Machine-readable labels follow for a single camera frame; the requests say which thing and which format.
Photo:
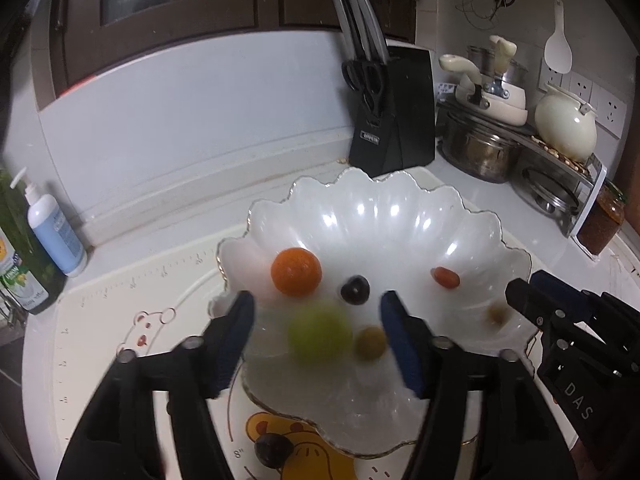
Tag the white wall socket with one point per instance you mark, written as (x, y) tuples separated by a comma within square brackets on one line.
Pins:
[(611, 110), (547, 77), (581, 87)]

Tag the yellow cherry tomato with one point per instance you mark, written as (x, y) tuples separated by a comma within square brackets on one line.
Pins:
[(371, 343)]

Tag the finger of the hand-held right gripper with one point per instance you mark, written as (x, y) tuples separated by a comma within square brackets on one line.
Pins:
[(525, 300), (557, 284)]

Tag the green plum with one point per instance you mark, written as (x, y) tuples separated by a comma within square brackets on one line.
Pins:
[(320, 335)]

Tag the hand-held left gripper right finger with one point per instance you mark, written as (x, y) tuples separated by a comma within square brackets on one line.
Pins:
[(402, 350)]

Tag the white scalloped bowl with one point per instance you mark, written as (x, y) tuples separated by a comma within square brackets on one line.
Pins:
[(400, 240)]

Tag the dark purple grape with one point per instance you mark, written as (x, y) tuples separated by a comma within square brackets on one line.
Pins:
[(272, 450), (355, 290)]

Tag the black knife block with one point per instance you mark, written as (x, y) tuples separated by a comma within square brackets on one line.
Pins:
[(400, 110)]

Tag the metal pot rack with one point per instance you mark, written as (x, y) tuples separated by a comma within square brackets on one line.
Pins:
[(592, 195)]

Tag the black kitchen scissors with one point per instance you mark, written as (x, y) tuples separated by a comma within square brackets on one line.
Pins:
[(365, 80)]

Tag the white pump bottle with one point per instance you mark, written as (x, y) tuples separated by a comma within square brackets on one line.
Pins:
[(55, 235)]

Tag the green dish soap bottle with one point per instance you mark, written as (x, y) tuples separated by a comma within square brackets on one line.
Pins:
[(25, 260)]

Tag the large steel pot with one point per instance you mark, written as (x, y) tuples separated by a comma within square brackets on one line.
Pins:
[(477, 147)]

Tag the white rice paddle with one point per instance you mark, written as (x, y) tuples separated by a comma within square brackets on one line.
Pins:
[(557, 52)]

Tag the glass jar red sauce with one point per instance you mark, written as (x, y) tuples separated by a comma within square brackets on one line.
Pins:
[(602, 220)]

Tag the orange tangerine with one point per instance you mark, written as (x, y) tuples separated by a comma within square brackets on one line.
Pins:
[(296, 271)]

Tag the bear print baking mat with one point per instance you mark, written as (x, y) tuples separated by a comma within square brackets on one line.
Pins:
[(100, 330)]

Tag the steel pot lid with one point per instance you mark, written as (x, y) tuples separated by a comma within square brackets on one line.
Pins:
[(552, 192)]

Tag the small brown fruit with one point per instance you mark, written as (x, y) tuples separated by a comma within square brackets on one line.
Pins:
[(498, 316)]

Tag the cream round pot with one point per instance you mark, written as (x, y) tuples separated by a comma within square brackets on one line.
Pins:
[(565, 125)]

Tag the red cherry tomato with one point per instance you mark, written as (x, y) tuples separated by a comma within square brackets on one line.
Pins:
[(445, 278)]

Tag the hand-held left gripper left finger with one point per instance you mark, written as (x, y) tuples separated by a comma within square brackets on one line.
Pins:
[(230, 350)]

